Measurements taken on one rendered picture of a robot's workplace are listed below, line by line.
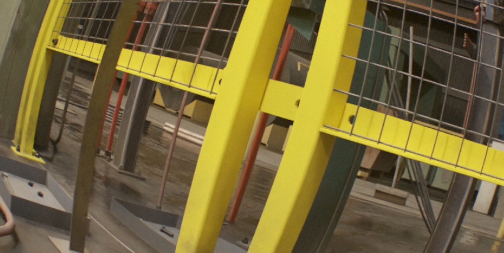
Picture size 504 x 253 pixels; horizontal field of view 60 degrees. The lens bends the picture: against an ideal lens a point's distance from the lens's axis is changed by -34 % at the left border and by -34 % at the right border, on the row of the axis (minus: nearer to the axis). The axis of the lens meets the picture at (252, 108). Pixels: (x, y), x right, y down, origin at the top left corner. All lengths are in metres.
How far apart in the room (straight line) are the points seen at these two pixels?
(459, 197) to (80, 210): 1.01
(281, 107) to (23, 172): 0.81
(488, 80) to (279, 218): 0.86
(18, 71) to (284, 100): 1.21
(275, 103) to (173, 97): 10.54
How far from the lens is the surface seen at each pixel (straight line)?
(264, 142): 9.62
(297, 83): 9.69
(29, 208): 1.15
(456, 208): 1.50
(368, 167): 8.67
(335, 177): 1.78
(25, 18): 1.94
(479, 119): 1.51
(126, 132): 2.37
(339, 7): 0.89
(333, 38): 0.88
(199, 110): 11.11
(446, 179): 7.35
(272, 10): 0.99
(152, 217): 1.65
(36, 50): 1.90
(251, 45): 0.98
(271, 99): 0.99
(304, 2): 1.72
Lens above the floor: 0.38
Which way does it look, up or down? level
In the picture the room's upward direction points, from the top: 17 degrees clockwise
